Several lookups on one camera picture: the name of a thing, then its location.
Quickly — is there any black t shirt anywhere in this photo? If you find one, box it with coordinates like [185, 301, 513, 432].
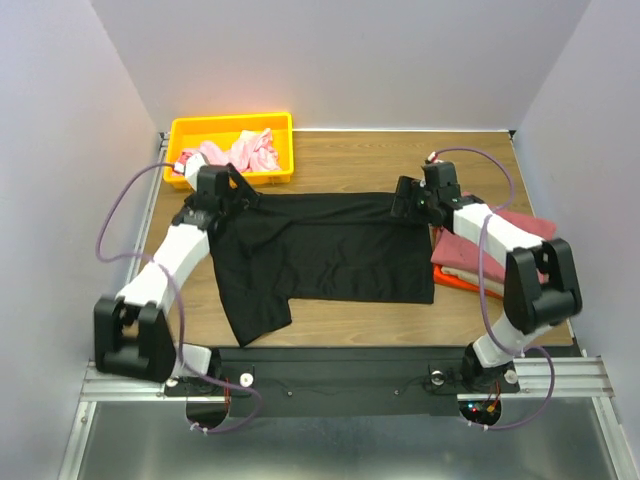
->
[208, 192, 435, 347]

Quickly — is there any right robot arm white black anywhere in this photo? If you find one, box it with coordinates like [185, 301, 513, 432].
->
[391, 162, 583, 390]

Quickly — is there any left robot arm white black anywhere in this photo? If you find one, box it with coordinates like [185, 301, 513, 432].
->
[93, 161, 259, 396]

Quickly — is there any pink crumpled t shirt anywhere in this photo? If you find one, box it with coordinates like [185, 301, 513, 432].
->
[172, 128, 281, 174]

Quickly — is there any folded dusty red t shirt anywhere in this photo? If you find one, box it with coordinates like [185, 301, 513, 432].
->
[432, 210, 557, 298]

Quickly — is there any yellow plastic bin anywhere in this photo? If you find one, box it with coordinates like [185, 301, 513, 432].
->
[163, 112, 294, 189]

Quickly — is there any folded orange t shirt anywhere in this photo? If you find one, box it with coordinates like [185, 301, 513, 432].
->
[430, 224, 504, 300]

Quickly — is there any folded cream t shirt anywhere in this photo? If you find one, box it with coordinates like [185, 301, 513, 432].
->
[434, 265, 504, 298]

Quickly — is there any right silver knob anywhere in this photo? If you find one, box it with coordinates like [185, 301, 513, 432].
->
[430, 370, 446, 387]

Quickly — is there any left white knob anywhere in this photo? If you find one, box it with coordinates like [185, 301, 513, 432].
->
[239, 373, 254, 387]

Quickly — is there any electronics board with leds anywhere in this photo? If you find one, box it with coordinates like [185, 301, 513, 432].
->
[462, 399, 501, 421]

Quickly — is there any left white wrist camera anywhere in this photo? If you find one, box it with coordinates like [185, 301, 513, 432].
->
[173, 152, 209, 190]

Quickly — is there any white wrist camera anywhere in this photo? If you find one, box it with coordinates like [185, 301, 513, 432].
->
[173, 152, 209, 190]
[425, 151, 443, 165]

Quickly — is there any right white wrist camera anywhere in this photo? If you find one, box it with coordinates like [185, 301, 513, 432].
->
[425, 151, 443, 165]

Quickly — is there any aluminium left side rail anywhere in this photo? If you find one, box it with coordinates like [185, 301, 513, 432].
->
[102, 131, 168, 297]

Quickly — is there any aluminium rail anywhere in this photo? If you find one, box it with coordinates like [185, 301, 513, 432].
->
[102, 131, 168, 297]
[79, 357, 615, 401]

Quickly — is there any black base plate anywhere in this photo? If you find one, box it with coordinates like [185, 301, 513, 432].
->
[102, 344, 586, 419]

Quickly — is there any aluminium front rail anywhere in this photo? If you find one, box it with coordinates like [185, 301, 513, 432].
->
[79, 357, 615, 401]

